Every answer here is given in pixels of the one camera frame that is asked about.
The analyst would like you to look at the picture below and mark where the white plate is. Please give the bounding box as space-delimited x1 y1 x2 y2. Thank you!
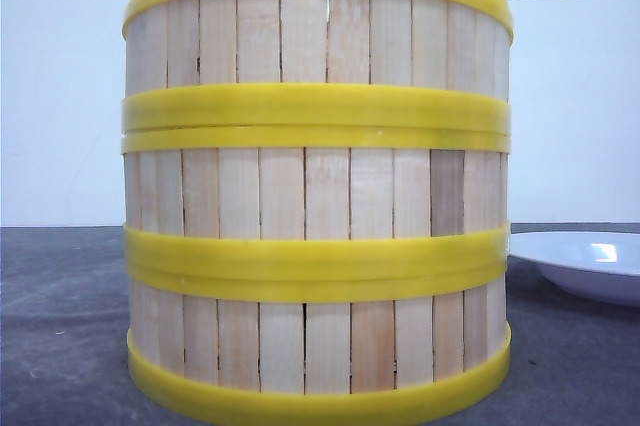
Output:
510 231 639 307

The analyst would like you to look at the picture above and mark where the bamboo steamer basket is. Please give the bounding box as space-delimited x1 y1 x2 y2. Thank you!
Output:
122 0 513 152
125 147 507 290
125 265 513 426

